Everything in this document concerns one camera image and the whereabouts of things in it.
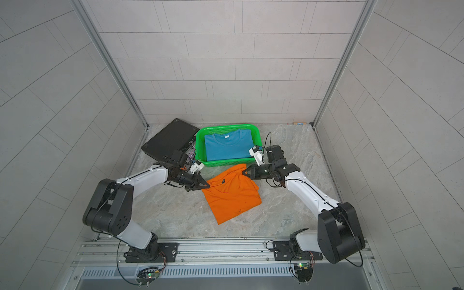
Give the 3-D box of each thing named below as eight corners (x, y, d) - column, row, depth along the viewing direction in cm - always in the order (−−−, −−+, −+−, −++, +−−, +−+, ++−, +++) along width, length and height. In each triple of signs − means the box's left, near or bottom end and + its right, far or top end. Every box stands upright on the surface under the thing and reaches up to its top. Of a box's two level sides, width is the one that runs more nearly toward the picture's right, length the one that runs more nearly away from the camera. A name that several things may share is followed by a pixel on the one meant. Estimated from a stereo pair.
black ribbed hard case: (145, 151, 104) (141, 146, 100) (177, 123, 119) (175, 117, 115) (170, 166, 98) (167, 161, 94) (201, 134, 113) (199, 128, 109)
